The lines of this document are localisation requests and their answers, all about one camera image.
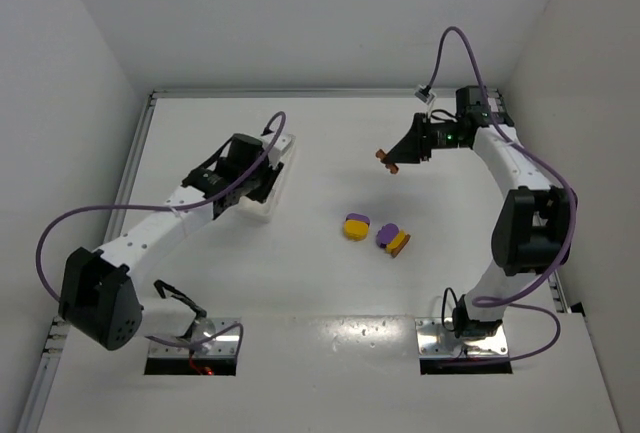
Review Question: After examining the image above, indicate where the metal base plate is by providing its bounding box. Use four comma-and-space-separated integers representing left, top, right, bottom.
415, 317, 509, 361
147, 318, 244, 360

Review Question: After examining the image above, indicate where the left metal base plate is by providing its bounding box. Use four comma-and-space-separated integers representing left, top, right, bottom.
147, 318, 244, 360

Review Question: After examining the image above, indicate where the yellow rounded lego brick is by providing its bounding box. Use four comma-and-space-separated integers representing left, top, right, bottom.
343, 219, 369, 241

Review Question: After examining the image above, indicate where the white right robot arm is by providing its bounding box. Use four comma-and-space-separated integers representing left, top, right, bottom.
376, 86, 577, 338

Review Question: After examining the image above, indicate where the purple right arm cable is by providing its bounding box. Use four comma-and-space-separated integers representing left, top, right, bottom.
429, 26, 580, 367

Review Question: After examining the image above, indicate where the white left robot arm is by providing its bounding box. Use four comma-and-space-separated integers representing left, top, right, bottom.
59, 132, 296, 351

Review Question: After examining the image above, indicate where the purple rounded lego brick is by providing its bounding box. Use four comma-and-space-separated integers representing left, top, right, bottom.
375, 223, 399, 249

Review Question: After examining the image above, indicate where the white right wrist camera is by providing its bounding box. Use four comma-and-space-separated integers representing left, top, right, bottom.
414, 85, 437, 104

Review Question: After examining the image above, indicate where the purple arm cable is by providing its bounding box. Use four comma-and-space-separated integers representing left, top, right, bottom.
37, 111, 287, 304
429, 26, 580, 367

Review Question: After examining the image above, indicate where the yellow lego plate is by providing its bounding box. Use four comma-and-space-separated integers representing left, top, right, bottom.
386, 230, 406, 253

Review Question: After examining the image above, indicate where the white divided plastic tray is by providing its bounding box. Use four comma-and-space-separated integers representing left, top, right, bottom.
236, 133, 296, 223

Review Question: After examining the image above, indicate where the aluminium frame rail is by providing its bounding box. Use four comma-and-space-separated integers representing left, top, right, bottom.
14, 88, 157, 433

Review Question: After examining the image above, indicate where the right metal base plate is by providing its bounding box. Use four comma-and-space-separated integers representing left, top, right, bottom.
415, 317, 509, 361

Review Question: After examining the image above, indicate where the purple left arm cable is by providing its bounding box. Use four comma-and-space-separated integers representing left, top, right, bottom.
37, 111, 287, 304

